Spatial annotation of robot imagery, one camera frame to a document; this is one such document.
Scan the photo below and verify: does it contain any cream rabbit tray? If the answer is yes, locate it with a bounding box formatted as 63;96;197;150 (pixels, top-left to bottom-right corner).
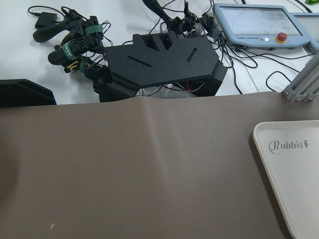
253;120;319;239

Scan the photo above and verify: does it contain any black teleoperation handle device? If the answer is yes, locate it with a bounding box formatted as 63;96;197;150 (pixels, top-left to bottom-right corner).
33;7;111;80

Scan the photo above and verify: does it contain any blue teach pendant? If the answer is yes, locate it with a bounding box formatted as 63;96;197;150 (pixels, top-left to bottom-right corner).
292;12;319;54
214;3;310;48

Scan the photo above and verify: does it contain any aluminium frame post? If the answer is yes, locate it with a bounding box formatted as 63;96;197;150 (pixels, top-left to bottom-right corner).
282;52;319;102

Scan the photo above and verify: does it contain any black 3D printed stand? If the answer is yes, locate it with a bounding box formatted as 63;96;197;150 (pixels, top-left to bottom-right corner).
97;31;227;102

